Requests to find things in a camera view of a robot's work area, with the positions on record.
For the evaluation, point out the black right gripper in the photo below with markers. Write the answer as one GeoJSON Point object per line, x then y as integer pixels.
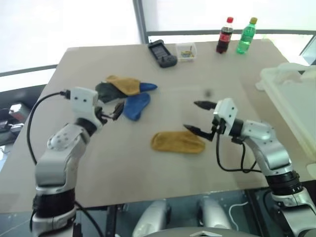
{"type": "Point", "coordinates": [219, 126]}

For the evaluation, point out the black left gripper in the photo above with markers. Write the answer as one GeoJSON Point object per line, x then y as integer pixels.
{"type": "Point", "coordinates": [100, 113]}

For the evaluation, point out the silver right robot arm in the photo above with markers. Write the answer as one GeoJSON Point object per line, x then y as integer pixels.
{"type": "Point", "coordinates": [271, 153]}

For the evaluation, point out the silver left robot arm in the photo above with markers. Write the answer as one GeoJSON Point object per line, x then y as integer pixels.
{"type": "Point", "coordinates": [55, 163]}

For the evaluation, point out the dark green sock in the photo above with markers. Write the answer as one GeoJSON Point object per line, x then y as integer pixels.
{"type": "Point", "coordinates": [107, 90]}

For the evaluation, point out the blue sock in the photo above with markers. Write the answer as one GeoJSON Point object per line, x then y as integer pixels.
{"type": "Point", "coordinates": [148, 86]}
{"type": "Point", "coordinates": [135, 107]}

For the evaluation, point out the mustard yellow sock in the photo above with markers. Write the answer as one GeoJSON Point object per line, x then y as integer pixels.
{"type": "Point", "coordinates": [126, 85]}
{"type": "Point", "coordinates": [177, 142]}

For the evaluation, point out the white plastic basket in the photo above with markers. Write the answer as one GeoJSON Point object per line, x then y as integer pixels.
{"type": "Point", "coordinates": [291, 98]}

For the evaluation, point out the clear plastic box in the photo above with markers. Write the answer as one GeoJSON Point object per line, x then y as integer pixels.
{"type": "Point", "coordinates": [186, 52]}

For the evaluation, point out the colourful small items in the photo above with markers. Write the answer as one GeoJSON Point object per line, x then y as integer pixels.
{"type": "Point", "coordinates": [186, 52]}

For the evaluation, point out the black handheld controller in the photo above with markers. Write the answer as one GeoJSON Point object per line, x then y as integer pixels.
{"type": "Point", "coordinates": [161, 53]}

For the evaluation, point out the cola bottle red cap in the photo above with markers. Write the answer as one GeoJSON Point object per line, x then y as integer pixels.
{"type": "Point", "coordinates": [224, 37]}

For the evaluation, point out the grey window pillar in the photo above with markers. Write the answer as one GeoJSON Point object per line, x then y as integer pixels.
{"type": "Point", "coordinates": [139, 21]}

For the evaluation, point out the green bottle yellow cap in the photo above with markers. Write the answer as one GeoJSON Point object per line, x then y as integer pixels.
{"type": "Point", "coordinates": [245, 37]}

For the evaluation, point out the silver right robot leg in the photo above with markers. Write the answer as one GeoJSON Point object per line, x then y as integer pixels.
{"type": "Point", "coordinates": [213, 212]}

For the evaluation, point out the silver robot leg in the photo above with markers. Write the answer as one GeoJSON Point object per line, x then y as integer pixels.
{"type": "Point", "coordinates": [150, 219]}
{"type": "Point", "coordinates": [213, 212]}

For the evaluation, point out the dark equipment beside table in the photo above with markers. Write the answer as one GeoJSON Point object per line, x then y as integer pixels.
{"type": "Point", "coordinates": [14, 116]}

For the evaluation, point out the silver left robot leg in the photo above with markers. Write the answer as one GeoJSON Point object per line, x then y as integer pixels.
{"type": "Point", "coordinates": [150, 219]}

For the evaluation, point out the dark rounded shape with chevron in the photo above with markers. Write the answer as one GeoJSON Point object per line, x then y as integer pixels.
{"type": "Point", "coordinates": [197, 233]}

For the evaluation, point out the black table leg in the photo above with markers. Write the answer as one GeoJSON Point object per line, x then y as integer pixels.
{"type": "Point", "coordinates": [112, 221]}

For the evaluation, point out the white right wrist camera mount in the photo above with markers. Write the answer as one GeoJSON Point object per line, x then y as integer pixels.
{"type": "Point", "coordinates": [227, 109]}

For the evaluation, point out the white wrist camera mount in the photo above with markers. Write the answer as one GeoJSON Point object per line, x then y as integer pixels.
{"type": "Point", "coordinates": [227, 109]}
{"type": "Point", "coordinates": [82, 100]}

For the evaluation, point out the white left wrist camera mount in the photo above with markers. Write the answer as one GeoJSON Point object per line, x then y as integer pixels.
{"type": "Point", "coordinates": [82, 100]}

